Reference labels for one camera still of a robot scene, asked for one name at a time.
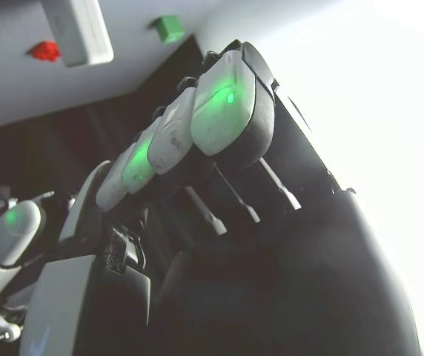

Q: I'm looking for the white power strip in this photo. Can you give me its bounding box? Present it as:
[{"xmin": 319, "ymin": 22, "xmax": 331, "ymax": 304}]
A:
[{"xmin": 43, "ymin": 0, "xmax": 115, "ymax": 68}]

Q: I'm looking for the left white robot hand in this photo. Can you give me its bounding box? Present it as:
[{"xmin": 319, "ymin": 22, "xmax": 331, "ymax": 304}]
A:
[{"xmin": 19, "ymin": 39, "xmax": 424, "ymax": 356}]

